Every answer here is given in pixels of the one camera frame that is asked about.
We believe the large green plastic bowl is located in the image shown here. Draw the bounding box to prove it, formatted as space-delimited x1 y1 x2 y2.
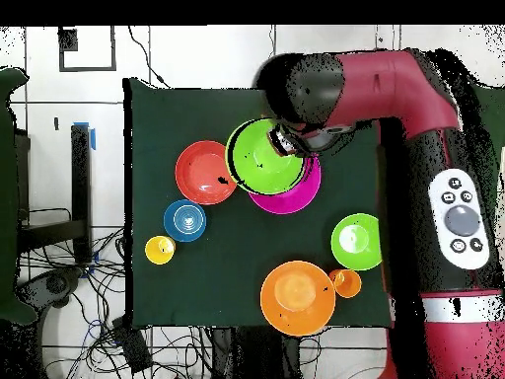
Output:
224 116 313 196
329 212 383 272

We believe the pink plastic bowl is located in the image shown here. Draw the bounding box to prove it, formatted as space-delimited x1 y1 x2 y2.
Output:
248 155 323 215

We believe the red plastic bowl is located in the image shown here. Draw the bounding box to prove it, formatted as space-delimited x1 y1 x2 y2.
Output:
175 139 238 205

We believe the dark green table cloth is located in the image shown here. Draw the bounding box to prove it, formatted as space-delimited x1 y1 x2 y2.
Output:
122 76 396 329

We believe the blue plastic bowl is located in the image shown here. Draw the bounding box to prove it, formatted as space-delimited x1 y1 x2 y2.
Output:
163 198 208 243

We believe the large orange plastic bowl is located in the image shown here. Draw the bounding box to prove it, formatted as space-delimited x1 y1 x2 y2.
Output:
259 260 337 338

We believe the orange plastic cup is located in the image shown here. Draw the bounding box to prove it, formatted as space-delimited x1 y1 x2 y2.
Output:
328 268 363 299

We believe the yellow plastic cup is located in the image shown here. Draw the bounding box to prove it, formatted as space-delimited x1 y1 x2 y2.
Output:
144 235 177 265

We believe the black metal stand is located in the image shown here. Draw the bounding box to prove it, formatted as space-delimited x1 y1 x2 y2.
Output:
15 122 96 265

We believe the green cloth side table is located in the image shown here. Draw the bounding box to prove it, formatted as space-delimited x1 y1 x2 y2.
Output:
0 65 38 326
472 84 505 159

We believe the black chair base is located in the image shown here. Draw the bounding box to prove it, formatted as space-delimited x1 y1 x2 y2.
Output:
17 265 86 317

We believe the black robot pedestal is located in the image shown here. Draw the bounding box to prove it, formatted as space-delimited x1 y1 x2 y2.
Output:
208 326 305 379

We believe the black square floor frame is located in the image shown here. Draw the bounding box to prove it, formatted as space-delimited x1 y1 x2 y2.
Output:
57 25 117 73

